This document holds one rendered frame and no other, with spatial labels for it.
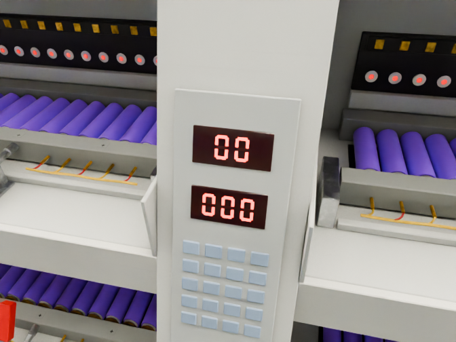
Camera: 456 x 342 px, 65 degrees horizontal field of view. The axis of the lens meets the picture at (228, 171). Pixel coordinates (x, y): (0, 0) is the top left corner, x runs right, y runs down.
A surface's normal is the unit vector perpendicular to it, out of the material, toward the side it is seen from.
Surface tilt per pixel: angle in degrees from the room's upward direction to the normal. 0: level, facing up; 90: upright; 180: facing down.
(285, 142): 90
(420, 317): 110
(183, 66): 90
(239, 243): 90
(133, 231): 21
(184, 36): 90
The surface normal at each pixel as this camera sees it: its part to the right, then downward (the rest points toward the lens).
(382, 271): -0.02, -0.79
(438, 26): -0.21, 0.29
